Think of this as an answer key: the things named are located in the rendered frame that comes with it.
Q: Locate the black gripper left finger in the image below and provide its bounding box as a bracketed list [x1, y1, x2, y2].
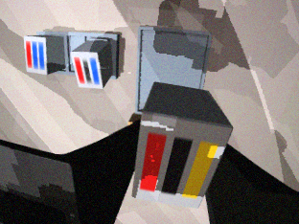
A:
[0, 120, 141, 224]

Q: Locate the tan flat box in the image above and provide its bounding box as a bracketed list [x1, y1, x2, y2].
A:
[127, 113, 142, 124]

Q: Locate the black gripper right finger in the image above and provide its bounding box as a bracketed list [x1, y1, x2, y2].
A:
[206, 143, 299, 224]

